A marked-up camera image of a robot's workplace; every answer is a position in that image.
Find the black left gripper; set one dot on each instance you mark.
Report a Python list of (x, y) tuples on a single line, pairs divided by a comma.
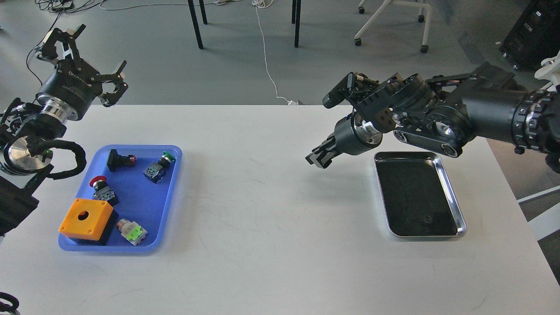
[(71, 80)]

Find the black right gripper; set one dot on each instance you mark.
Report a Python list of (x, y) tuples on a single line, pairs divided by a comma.
[(352, 135)]

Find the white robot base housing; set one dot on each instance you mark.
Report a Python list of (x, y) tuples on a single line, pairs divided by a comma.
[(547, 222)]

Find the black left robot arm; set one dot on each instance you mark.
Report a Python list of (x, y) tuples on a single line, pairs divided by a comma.
[(31, 132)]

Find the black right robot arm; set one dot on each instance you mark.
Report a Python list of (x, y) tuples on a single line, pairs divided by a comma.
[(442, 114)]

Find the silver metal tray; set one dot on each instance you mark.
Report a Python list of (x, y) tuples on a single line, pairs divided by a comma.
[(414, 185)]

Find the blue plastic tray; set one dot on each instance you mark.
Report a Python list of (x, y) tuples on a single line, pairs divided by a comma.
[(140, 200)]

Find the red emergency stop button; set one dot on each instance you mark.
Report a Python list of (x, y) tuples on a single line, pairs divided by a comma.
[(102, 191)]

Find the black table leg left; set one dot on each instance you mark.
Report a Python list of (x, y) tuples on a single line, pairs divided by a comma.
[(195, 22)]

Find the black table leg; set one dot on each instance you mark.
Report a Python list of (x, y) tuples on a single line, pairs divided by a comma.
[(295, 19), (195, 22)]

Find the black table leg right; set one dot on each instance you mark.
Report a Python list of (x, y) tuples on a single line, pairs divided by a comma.
[(295, 19)]

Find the black equipment case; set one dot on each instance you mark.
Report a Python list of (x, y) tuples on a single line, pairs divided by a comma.
[(535, 36)]

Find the black selector switch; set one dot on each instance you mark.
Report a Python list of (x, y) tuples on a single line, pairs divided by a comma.
[(116, 160)]

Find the green push button switch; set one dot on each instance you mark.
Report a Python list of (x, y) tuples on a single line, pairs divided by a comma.
[(156, 171)]

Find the orange button enclosure box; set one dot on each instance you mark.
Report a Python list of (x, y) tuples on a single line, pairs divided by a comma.
[(89, 222)]

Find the light green contact switch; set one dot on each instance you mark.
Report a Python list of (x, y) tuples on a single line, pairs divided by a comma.
[(131, 231)]

